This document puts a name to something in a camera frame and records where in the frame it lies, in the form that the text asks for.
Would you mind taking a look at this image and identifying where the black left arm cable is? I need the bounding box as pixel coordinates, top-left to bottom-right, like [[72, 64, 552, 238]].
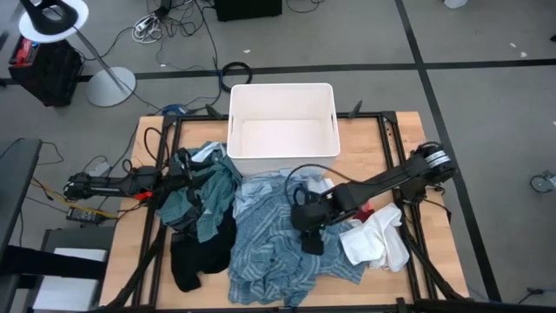
[[142, 126, 171, 165]]

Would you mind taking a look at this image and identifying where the grey white cabinet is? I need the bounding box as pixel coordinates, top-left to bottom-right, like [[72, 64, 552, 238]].
[[25, 225, 115, 313]]

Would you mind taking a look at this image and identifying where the teal dotted shirt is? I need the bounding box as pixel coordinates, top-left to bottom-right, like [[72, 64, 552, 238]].
[[158, 141, 243, 243]]

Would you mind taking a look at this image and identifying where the black floor cable tangle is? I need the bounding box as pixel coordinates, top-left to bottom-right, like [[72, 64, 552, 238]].
[[147, 0, 221, 73]]

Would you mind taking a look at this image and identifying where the black desk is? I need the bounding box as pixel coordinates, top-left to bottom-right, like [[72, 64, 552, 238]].
[[0, 137, 43, 262]]

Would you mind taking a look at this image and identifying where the black storage crate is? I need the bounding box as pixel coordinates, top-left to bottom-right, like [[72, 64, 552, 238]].
[[8, 37, 84, 108]]

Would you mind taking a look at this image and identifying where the blue cable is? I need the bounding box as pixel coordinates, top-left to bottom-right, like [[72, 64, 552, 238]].
[[160, 103, 188, 117]]

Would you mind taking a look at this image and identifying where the white floor lamp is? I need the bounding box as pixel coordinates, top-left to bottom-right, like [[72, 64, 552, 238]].
[[17, 0, 137, 109]]

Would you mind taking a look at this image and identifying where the yellow cable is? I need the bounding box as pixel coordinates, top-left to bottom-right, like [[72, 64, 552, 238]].
[[30, 176, 118, 218]]

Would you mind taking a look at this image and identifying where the red black battery box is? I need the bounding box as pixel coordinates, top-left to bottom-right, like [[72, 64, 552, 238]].
[[15, 37, 39, 65]]

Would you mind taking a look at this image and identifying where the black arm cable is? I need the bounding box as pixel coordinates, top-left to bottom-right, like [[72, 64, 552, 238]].
[[284, 163, 348, 205], [142, 126, 171, 165]]

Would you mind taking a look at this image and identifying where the black power adapter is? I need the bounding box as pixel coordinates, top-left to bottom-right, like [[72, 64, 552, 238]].
[[65, 206, 105, 225]]

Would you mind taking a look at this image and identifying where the grey power adapter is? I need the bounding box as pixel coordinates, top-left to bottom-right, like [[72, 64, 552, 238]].
[[89, 160, 112, 177]]

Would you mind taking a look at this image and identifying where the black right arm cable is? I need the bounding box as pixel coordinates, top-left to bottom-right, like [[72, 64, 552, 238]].
[[284, 163, 348, 205]]

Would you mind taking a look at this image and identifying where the black aluminium frame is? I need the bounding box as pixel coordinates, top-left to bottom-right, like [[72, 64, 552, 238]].
[[99, 110, 468, 313]]

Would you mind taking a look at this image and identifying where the grey caster wheel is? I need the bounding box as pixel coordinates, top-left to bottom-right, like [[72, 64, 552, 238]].
[[528, 170, 556, 195]]

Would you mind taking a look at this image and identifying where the plain white towel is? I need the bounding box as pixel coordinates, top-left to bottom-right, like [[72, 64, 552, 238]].
[[338, 203, 411, 274]]

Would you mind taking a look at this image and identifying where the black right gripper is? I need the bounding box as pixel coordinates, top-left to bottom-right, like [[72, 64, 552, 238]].
[[291, 184, 348, 256]]

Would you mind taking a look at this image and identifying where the bright red cloth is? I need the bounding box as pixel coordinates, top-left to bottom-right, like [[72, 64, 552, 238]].
[[352, 202, 375, 223]]

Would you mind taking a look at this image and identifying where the coiled black cable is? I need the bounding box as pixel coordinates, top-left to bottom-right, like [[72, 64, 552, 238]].
[[220, 61, 254, 93]]

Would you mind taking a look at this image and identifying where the blue striped shirt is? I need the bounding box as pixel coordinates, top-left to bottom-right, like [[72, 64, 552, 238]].
[[228, 167, 368, 308]]

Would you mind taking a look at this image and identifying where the white plastic laundry bin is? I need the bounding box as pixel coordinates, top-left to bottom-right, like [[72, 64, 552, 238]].
[[226, 82, 341, 177]]

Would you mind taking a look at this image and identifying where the white cable bundle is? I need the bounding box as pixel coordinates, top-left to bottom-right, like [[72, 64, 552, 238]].
[[131, 12, 164, 44]]

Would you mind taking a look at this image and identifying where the black garment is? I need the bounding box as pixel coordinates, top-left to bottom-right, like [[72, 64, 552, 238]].
[[169, 203, 238, 293]]

